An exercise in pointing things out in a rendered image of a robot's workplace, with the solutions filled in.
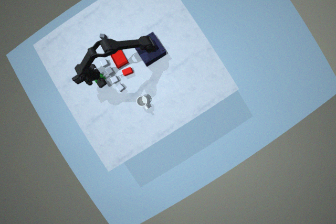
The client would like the white mug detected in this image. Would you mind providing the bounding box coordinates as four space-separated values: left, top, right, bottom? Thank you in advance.
136 96 149 110

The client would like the red tray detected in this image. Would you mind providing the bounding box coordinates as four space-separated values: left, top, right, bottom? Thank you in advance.
110 50 129 69

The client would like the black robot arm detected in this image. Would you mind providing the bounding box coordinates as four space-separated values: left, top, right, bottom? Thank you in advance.
72 36 155 86

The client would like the red block with white cylindrical pin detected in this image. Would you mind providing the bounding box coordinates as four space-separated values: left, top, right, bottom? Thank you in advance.
119 67 134 76

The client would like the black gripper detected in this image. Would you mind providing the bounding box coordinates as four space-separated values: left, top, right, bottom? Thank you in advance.
90 64 107 88

